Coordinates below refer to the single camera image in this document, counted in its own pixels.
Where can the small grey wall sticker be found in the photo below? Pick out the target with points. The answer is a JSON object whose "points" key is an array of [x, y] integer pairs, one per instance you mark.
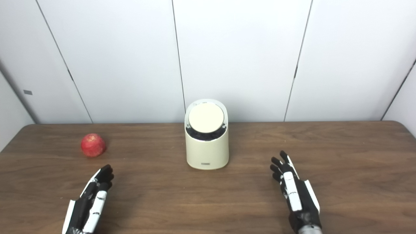
{"points": [[28, 92]]}

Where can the cream round bin lid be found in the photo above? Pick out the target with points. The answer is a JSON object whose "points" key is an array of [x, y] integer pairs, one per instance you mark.
{"points": [[206, 117]]}

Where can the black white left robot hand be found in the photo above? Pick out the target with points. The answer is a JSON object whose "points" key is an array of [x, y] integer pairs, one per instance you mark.
{"points": [[81, 208]]}

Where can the cream-colored bin body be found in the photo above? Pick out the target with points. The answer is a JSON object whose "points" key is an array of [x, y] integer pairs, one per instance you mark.
{"points": [[206, 152]]}

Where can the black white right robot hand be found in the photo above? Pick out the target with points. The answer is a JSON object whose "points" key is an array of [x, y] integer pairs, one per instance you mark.
{"points": [[302, 201]]}

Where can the red apple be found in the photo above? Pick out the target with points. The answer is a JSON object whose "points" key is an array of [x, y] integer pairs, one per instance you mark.
{"points": [[93, 145]]}

